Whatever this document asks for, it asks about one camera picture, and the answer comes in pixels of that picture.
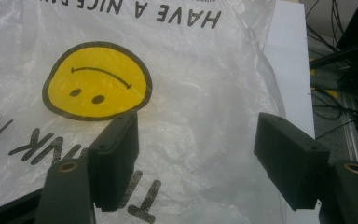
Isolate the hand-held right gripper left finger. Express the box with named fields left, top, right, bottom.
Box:
left=88, top=111, right=140, bottom=213

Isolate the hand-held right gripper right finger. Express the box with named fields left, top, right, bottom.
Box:
left=254, top=112, right=331, bottom=212

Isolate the white smiley-face plastic bag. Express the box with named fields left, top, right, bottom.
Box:
left=0, top=0, right=288, bottom=224

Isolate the black metal stand bar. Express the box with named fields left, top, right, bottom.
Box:
left=309, top=36, right=358, bottom=70

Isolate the aluminium rail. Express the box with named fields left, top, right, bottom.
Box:
left=340, top=92, right=358, bottom=167

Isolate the black cable bundle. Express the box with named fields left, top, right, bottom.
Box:
left=305, top=0, right=358, bottom=141

